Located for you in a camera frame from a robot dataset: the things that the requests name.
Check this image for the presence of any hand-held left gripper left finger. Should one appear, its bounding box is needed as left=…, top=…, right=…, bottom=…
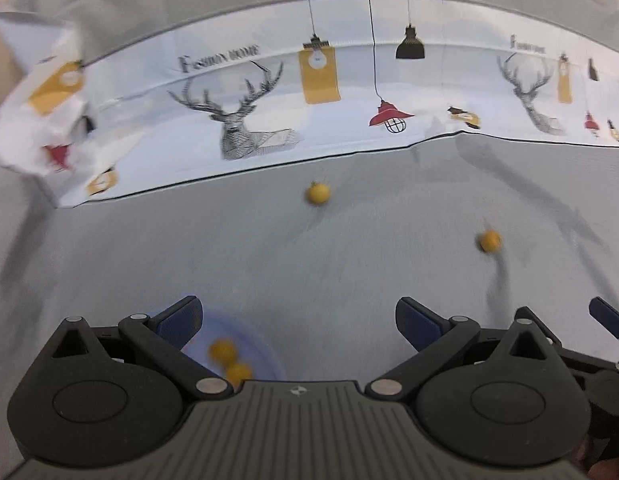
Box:
left=52, top=296, right=235, bottom=396

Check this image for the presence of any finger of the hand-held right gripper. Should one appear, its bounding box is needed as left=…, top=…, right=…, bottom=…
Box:
left=588, top=296, right=619, bottom=342
left=514, top=306, right=619, bottom=375

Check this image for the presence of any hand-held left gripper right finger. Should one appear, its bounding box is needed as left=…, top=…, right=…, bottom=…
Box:
left=364, top=297, right=573, bottom=396

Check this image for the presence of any small yellow fruit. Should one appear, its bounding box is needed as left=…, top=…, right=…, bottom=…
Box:
left=477, top=229, right=503, bottom=255
left=224, top=362, right=253, bottom=387
left=210, top=339, right=238, bottom=364
left=306, top=181, right=332, bottom=207

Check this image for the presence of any light blue plate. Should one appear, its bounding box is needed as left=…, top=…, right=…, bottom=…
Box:
left=182, top=310, right=289, bottom=385

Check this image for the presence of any white deer printed cloth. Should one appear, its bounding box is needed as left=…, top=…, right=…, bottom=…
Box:
left=0, top=0, right=619, bottom=209

